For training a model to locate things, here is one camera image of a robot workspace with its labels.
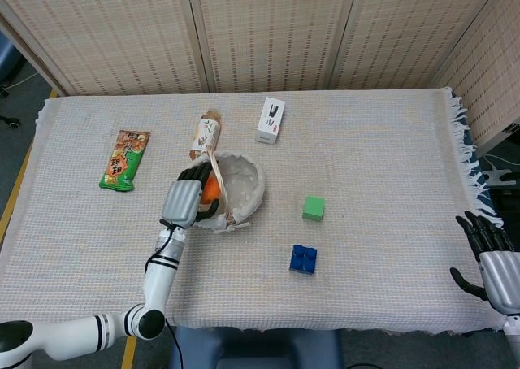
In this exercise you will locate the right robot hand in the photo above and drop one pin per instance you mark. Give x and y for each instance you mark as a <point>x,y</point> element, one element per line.
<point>493,271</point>

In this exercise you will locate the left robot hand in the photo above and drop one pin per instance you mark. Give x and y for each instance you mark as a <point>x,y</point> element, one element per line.
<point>185,200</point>

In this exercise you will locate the orange fruit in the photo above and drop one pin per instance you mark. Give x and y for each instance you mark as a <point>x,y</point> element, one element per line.
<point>211,190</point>

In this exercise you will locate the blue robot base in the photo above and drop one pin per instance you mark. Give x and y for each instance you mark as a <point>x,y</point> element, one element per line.
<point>256,348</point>

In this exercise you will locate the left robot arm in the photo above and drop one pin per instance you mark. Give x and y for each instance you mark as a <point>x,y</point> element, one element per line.
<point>122,304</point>

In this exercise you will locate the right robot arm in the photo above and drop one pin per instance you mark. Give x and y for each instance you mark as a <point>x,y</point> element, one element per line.
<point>512,340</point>

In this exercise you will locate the woven basket with cloth lining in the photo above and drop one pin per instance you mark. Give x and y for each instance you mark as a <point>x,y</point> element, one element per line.
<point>239,190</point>

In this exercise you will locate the beige woven tablecloth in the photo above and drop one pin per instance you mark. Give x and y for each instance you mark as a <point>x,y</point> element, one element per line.
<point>365,161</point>

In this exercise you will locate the woven folding screen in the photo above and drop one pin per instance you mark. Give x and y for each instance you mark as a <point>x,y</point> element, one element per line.
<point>264,31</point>

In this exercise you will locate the bottle with leaf label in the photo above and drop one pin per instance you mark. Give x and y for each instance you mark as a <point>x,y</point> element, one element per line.
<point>205,135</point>

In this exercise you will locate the green snack packet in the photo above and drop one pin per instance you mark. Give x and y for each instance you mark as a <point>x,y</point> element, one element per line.
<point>124,161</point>

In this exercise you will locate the white metal stand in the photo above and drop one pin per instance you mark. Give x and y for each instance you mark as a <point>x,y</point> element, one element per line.
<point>497,176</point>

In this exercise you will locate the white stapler box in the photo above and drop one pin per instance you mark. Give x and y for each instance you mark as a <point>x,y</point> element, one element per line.
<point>270,121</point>

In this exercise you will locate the green cube block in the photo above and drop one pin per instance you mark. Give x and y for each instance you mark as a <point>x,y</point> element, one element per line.
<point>313,208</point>

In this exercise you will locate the blue building brick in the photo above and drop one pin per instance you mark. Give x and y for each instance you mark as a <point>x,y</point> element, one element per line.
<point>303,259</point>

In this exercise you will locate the blue office chair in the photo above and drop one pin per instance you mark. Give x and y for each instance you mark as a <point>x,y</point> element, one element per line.
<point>8,60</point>

